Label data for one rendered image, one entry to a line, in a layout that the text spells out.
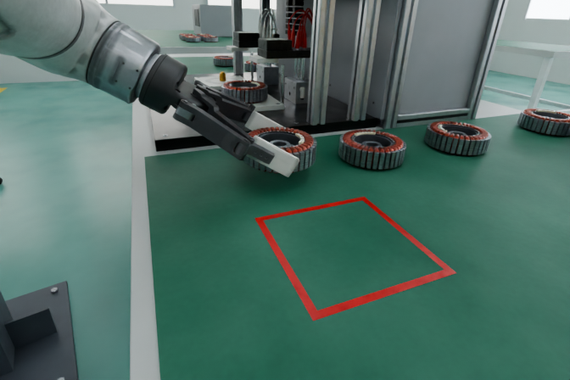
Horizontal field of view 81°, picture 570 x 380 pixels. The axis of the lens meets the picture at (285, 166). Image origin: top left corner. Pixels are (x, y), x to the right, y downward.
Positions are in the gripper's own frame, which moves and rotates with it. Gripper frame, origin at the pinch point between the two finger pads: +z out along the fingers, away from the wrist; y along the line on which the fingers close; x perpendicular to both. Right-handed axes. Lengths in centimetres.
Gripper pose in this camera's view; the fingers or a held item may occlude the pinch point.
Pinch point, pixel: (278, 146)
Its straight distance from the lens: 50.9
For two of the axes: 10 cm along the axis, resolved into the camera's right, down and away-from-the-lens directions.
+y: 1.0, 4.3, -9.0
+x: 5.2, -7.9, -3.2
